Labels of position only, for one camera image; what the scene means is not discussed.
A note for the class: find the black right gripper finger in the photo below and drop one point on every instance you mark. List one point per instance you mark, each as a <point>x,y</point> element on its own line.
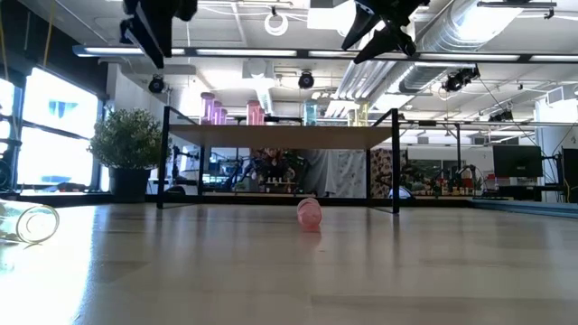
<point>397,40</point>
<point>361,25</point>

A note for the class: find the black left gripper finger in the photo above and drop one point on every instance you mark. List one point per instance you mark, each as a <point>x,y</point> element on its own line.
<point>137,36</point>
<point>160,22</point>

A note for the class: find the yellow pill bottle white cap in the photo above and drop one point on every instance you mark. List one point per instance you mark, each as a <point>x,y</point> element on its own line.
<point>31,223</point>
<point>362,114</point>

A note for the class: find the teal pill bottle white cap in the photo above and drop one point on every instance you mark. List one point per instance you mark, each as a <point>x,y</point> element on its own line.
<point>310,113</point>

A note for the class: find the red pill bottle white cap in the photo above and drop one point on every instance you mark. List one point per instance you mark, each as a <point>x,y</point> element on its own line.
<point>309,213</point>
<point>253,113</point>

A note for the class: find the black overhead light bar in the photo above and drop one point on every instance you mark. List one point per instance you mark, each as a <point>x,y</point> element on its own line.
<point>303,53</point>

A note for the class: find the green artificial plant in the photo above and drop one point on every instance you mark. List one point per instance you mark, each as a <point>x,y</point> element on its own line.
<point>126,137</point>

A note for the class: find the large bright window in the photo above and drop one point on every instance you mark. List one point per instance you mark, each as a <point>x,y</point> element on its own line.
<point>58,135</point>

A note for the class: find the floral patterned curtain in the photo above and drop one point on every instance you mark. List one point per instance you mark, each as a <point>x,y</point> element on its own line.
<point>381,173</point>

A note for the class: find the black plant pot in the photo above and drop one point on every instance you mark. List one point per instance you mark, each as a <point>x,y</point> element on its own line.
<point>128,182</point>

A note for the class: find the white curtain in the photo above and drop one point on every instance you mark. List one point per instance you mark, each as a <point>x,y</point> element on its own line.
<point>334,173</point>

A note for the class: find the white dome object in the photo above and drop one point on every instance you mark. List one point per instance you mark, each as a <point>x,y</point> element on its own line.
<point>399,193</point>

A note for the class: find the cluttered background workbench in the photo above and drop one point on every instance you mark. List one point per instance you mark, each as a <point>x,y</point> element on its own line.
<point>442,187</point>

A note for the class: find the person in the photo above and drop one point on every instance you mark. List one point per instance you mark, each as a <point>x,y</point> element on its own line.
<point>271,164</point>

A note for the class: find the black monitor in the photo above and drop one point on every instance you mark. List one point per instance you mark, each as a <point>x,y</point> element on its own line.
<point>570,173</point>
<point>517,160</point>

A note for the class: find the black ceiling camera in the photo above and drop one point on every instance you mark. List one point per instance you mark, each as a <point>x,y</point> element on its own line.
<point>155,84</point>
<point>305,80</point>
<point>460,79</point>

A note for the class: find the wooden shelf black metal frame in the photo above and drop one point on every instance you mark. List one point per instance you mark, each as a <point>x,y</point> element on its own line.
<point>280,136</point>

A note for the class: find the black back frame rail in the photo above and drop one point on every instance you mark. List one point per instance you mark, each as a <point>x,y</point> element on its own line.
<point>271,201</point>

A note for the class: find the black aluminium rail frame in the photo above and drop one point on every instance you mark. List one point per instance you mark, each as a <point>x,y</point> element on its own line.
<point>533,208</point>

